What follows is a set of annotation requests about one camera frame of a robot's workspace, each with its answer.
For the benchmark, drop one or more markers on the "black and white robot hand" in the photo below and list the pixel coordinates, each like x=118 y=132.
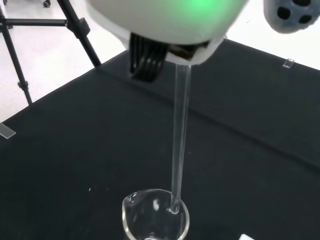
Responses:
x=170 y=22

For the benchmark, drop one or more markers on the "small clear glass beaker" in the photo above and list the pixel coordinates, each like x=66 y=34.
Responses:
x=130 y=220

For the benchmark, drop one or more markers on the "white test tube rack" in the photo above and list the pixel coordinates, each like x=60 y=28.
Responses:
x=246 y=237

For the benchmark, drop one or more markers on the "black tripod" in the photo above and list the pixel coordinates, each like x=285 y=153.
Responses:
x=82 y=30

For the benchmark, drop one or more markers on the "grey rounded connector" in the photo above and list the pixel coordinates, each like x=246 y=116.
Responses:
x=287 y=15

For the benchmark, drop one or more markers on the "black chair caster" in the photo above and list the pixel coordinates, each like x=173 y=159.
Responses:
x=47 y=3

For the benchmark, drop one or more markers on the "clear cloth clip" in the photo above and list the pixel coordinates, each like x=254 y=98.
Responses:
x=288 y=63
x=7 y=131

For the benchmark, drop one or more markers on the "black bench cloth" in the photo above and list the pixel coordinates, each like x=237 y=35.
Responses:
x=75 y=162

